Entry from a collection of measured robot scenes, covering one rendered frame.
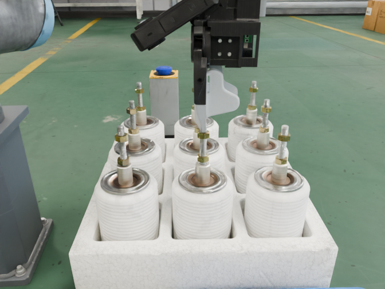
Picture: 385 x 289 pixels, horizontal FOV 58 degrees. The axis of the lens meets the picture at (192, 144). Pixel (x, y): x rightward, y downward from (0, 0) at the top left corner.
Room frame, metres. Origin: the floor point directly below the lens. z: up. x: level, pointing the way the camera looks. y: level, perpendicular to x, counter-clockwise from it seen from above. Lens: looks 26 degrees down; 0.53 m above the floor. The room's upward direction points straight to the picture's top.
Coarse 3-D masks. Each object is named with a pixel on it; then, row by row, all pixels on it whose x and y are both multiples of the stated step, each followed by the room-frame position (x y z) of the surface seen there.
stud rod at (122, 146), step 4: (120, 128) 0.45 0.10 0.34; (120, 132) 0.45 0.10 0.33; (120, 144) 0.45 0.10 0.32; (124, 144) 0.45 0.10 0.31; (120, 148) 0.45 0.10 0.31; (124, 148) 0.45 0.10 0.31; (120, 152) 0.45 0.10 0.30; (124, 152) 0.45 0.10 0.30; (120, 156) 0.45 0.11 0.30; (124, 156) 0.45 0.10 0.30
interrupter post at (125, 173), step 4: (128, 164) 0.45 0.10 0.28; (120, 168) 0.44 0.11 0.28; (124, 168) 0.44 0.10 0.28; (128, 168) 0.45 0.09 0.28; (120, 172) 0.44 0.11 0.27; (124, 172) 0.44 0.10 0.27; (128, 172) 0.45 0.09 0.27; (120, 176) 0.44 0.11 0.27; (124, 176) 0.44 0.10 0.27; (128, 176) 0.45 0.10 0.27; (132, 176) 0.46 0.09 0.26; (120, 180) 0.44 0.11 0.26; (124, 180) 0.44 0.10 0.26; (128, 180) 0.44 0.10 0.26; (132, 180) 0.45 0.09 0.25; (120, 184) 0.44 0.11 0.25; (124, 184) 0.44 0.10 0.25; (128, 184) 0.44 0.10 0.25
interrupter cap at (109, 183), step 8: (136, 168) 0.49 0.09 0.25; (104, 176) 0.46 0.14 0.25; (112, 176) 0.46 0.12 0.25; (136, 176) 0.47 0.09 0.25; (144, 176) 0.47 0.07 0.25; (104, 184) 0.44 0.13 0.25; (112, 184) 0.44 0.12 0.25; (136, 184) 0.44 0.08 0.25; (144, 184) 0.44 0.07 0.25; (112, 192) 0.42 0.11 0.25; (120, 192) 0.42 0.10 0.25; (128, 192) 0.42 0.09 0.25; (136, 192) 0.42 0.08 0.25
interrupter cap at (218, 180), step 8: (192, 168) 0.49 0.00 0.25; (184, 176) 0.47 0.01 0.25; (192, 176) 0.47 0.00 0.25; (216, 176) 0.47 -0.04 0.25; (224, 176) 0.46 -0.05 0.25; (184, 184) 0.44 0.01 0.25; (192, 184) 0.44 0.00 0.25; (200, 184) 0.45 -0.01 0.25; (208, 184) 0.45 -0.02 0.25; (216, 184) 0.44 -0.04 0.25; (224, 184) 0.44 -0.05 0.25; (192, 192) 0.42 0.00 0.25; (200, 192) 0.42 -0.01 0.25; (208, 192) 0.42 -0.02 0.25
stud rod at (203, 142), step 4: (204, 132) 0.45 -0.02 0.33; (200, 140) 0.46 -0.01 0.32; (204, 140) 0.45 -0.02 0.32; (200, 144) 0.46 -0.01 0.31; (204, 144) 0.45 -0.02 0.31; (200, 148) 0.46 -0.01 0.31; (204, 148) 0.45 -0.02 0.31; (200, 152) 0.46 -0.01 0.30; (204, 152) 0.45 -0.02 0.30; (204, 156) 0.45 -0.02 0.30; (200, 164) 0.46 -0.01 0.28; (204, 164) 0.45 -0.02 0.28
